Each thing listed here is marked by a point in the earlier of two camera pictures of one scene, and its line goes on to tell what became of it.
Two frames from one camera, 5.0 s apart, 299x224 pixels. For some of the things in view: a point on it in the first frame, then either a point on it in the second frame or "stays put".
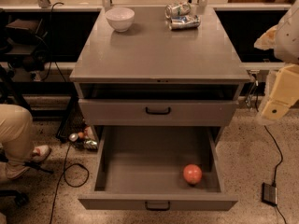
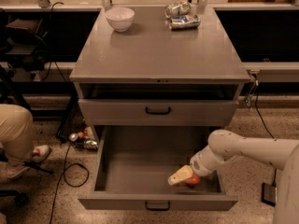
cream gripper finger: (284, 92) → (203, 163)
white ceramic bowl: (120, 18) stays put
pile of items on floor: (83, 139) stays put
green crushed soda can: (179, 8) stays put
